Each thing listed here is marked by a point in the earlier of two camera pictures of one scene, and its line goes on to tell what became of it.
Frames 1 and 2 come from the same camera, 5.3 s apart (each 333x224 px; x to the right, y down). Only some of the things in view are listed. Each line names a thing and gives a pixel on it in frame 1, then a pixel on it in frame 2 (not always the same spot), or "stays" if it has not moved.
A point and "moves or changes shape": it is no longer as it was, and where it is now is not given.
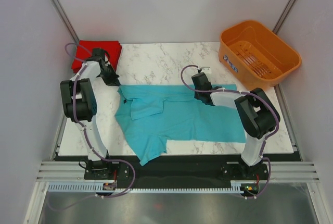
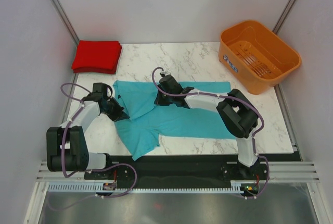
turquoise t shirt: [148, 117] moves or changes shape
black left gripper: [114, 81] → [119, 114]
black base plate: [178, 171] stays
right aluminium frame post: [285, 13] stays
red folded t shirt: [84, 51] stays
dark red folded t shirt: [112, 50] stays
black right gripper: [196, 95] → [159, 101]
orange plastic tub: [256, 54] stays
